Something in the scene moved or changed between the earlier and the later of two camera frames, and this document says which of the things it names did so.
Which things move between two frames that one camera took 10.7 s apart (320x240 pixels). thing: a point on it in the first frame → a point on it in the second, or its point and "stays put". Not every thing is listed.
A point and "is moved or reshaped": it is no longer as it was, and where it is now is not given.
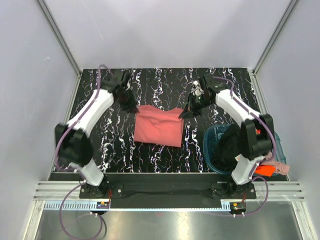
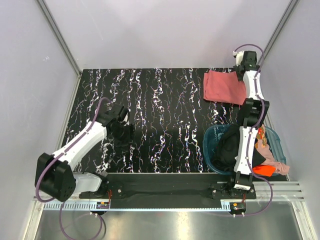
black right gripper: (191, 110) → (236, 67)
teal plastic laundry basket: (211, 137) stays put
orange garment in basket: (265, 170) stays put
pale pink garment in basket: (280, 168) stays put
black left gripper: (132, 107) → (129, 138)
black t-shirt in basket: (229, 147) stays put
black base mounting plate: (168, 186) stays put
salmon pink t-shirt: (155, 126) is moved or reshaped
